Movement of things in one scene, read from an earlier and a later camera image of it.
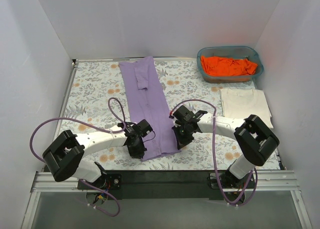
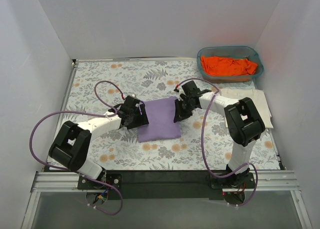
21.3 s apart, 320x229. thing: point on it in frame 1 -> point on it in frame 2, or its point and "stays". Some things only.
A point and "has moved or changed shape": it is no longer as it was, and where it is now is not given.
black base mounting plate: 168,185 stays
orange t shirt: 218,66 stays
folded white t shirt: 241,103 stays
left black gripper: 137,150 -> 136,114
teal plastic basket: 247,53 stays
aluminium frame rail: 267,181 stays
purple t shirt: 147,101 has moved or changed shape
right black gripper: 181,138 -> 182,109
